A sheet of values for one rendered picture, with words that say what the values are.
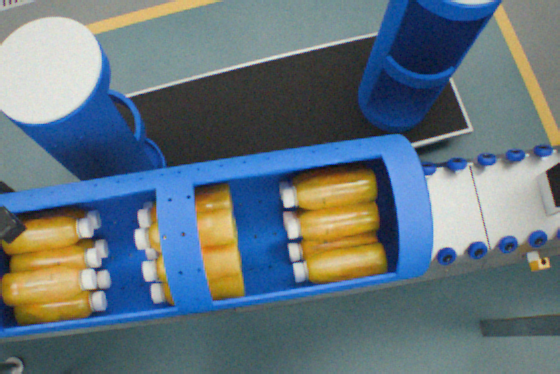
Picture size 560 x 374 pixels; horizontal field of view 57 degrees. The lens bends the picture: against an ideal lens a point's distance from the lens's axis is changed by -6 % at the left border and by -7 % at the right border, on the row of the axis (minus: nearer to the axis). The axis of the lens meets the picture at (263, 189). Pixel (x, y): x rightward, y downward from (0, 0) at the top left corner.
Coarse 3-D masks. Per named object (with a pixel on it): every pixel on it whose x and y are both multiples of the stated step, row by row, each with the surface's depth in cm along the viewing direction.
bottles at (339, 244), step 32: (96, 224) 112; (288, 224) 109; (320, 224) 107; (352, 224) 107; (32, 256) 106; (64, 256) 106; (96, 256) 108; (320, 256) 107; (352, 256) 106; (384, 256) 106; (96, 288) 112; (160, 288) 107; (224, 288) 105; (32, 320) 104; (64, 320) 105
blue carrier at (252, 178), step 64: (64, 192) 98; (128, 192) 96; (192, 192) 95; (256, 192) 118; (384, 192) 121; (0, 256) 113; (128, 256) 119; (192, 256) 92; (256, 256) 118; (0, 320) 108; (128, 320) 100
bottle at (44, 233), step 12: (60, 216) 105; (72, 216) 107; (36, 228) 103; (48, 228) 103; (60, 228) 104; (72, 228) 104; (24, 240) 103; (36, 240) 103; (48, 240) 104; (60, 240) 104; (72, 240) 105; (12, 252) 104; (24, 252) 105
